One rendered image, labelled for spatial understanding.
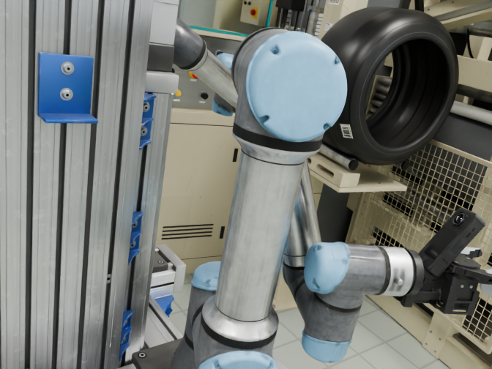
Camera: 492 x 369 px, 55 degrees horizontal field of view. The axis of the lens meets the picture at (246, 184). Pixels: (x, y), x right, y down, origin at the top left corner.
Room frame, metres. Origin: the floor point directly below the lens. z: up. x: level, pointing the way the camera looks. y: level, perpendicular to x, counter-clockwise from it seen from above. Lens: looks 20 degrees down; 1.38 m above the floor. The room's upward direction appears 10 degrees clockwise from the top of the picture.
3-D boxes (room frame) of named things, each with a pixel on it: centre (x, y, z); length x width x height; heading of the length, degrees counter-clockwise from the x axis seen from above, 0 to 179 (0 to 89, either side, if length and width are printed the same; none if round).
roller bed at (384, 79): (2.36, -0.65, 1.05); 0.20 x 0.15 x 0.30; 30
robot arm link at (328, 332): (0.65, -0.17, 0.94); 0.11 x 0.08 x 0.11; 14
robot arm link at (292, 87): (0.60, -0.03, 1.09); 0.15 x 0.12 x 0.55; 14
